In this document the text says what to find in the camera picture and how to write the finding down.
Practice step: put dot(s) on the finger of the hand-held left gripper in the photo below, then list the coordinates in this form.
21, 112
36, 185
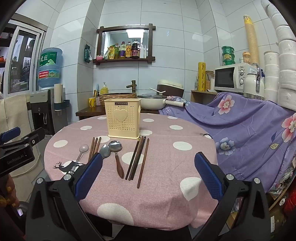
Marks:
34, 138
10, 134

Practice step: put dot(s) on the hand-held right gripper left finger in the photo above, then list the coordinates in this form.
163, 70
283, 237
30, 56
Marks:
89, 176

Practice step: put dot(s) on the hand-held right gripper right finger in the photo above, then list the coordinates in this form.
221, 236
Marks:
208, 176

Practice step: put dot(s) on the brown wooden chopstick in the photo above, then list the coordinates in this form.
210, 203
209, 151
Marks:
91, 148
94, 147
143, 162
139, 156
98, 146

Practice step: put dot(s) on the dark chopsticks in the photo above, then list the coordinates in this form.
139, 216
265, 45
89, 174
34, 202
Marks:
133, 158

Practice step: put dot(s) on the black chopstick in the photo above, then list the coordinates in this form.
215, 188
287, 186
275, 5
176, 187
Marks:
136, 157

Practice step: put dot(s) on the cream perforated utensil holder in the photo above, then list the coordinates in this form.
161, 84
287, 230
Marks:
122, 120

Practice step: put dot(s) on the person's left hand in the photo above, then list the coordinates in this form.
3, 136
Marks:
8, 192

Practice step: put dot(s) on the beige cloth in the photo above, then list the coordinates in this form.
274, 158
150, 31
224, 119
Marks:
13, 111

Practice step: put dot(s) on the grey water dispenser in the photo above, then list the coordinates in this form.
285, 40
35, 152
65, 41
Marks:
41, 111

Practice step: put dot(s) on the blue paper cup holder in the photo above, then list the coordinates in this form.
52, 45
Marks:
61, 103

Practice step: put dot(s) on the pink polka dot tablecloth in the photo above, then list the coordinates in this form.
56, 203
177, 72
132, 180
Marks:
161, 162

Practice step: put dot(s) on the purple floral cloth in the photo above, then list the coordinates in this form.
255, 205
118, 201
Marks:
242, 139

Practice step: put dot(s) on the dark wooden counter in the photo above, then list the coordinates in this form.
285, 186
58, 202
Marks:
92, 113

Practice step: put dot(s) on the yellow mug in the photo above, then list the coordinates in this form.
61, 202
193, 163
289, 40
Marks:
92, 102

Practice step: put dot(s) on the blue water jug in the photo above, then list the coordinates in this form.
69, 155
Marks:
49, 69

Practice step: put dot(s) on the small floral pump bottle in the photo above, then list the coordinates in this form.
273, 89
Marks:
98, 99

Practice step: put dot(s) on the window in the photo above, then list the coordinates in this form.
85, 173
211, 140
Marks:
23, 58

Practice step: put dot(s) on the wooden shelf box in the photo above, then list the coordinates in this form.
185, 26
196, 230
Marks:
201, 96

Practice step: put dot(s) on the yellow soap dispenser bottle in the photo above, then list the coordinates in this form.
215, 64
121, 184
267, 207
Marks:
104, 89

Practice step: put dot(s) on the woven pattern basin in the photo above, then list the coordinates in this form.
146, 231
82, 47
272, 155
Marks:
118, 95

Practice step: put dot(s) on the cream pan with glass lid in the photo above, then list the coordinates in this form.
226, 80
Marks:
152, 102

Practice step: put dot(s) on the glass jar of grains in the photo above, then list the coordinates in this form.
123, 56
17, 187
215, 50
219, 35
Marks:
209, 81

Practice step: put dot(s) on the brown and cream rice cooker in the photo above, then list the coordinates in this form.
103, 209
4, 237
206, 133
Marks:
170, 87

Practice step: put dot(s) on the green packet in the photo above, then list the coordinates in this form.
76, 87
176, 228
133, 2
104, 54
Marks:
87, 54

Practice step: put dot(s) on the white rice paddle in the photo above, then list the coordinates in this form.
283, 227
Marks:
157, 90

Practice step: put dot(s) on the yellow plastic wrap roll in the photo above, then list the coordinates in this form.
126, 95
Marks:
201, 76

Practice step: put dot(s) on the white microwave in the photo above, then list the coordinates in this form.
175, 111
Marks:
225, 77

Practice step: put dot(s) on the white kettle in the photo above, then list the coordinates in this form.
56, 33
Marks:
252, 85

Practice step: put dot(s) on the brass faucet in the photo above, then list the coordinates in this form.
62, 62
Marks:
133, 85

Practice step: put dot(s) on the yellow seasoning packet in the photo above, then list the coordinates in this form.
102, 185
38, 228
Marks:
109, 52

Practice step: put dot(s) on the green instant noodle bowl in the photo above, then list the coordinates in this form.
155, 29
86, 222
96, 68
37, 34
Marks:
228, 56
229, 62
227, 49

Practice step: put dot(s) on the stack of white paper bowls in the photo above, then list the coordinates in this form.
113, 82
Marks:
271, 76

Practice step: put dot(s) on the green bottle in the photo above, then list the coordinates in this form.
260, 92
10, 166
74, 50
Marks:
116, 52

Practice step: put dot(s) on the orange lidded jar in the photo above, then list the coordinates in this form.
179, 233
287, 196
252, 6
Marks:
246, 58

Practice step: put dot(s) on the brown label sauce bottle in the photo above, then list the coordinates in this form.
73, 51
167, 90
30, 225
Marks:
128, 51

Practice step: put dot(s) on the white plastic bottle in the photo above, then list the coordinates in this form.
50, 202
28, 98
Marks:
142, 53

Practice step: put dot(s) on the dark soy sauce bottle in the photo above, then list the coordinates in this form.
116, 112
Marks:
135, 49

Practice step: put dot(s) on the white tube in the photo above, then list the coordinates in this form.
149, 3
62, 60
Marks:
146, 54

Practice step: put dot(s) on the stack of white paper rolls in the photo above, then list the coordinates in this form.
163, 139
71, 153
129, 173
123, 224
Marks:
286, 58

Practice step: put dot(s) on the tall yellow paper cup stack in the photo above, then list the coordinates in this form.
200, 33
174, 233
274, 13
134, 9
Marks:
251, 39

